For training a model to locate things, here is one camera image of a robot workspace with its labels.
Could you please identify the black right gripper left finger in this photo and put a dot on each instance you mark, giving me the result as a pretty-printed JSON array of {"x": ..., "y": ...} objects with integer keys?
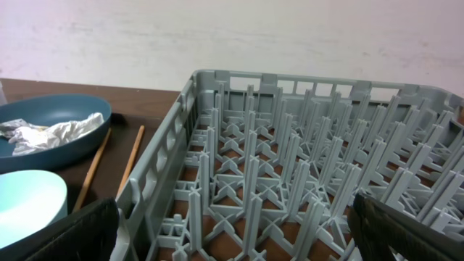
[{"x": 88, "y": 234}]

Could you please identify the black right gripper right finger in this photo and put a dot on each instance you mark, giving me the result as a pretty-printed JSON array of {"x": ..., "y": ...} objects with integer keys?
[{"x": 377, "y": 229}]

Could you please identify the light blue small bowl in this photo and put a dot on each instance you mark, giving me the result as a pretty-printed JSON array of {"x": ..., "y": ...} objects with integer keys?
[{"x": 30, "y": 201}]

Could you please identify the white napkin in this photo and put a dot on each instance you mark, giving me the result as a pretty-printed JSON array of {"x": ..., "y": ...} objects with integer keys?
[{"x": 29, "y": 138}]

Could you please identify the dark blue bowl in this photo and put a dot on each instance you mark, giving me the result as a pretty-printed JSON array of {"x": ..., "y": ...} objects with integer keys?
[{"x": 47, "y": 111}]

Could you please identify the grey plastic dishwasher rack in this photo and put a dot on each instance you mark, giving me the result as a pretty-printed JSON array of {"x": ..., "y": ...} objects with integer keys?
[{"x": 265, "y": 167}]

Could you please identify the wooden chopstick right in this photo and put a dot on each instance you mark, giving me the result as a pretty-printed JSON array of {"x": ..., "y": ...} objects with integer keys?
[{"x": 131, "y": 159}]

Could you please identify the wooden chopstick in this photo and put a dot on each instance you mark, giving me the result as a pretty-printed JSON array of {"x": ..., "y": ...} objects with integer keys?
[
  {"x": 131, "y": 159},
  {"x": 91, "y": 172}
]

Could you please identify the wooden chopstick left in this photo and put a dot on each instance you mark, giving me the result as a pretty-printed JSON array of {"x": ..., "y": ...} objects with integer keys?
[{"x": 91, "y": 172}]

